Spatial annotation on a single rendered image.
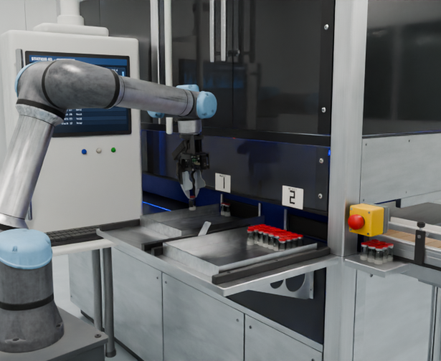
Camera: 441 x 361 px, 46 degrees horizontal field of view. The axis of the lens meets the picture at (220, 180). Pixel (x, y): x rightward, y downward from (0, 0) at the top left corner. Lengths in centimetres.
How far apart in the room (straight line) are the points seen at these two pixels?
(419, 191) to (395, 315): 39
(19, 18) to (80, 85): 559
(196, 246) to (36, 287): 52
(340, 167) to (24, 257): 82
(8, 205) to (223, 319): 97
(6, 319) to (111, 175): 103
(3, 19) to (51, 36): 472
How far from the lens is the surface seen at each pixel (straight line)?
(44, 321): 119
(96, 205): 210
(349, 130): 140
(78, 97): 122
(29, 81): 131
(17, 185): 128
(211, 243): 154
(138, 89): 130
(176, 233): 160
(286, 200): 157
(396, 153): 158
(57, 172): 203
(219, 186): 182
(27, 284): 116
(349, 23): 141
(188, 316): 214
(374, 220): 138
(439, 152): 179
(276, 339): 174
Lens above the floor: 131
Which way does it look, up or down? 9 degrees down
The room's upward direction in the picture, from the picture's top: straight up
